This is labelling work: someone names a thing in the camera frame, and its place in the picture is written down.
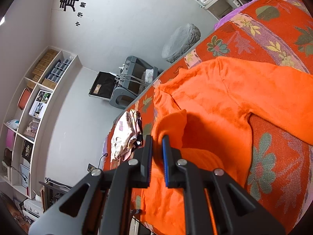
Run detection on orange fleece sweater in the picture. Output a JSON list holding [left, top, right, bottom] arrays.
[[141, 57, 312, 234]]

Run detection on pile of light folded clothes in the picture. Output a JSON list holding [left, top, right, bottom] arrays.
[[110, 109, 143, 161]]

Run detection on grey therapy machine cart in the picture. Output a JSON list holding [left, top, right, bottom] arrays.
[[109, 56, 160, 109]]

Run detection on grey round cushion stool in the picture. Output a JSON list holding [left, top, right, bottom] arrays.
[[161, 23, 201, 64]]

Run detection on white wall shelf unit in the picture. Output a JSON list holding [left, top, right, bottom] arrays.
[[1, 46, 78, 199]]

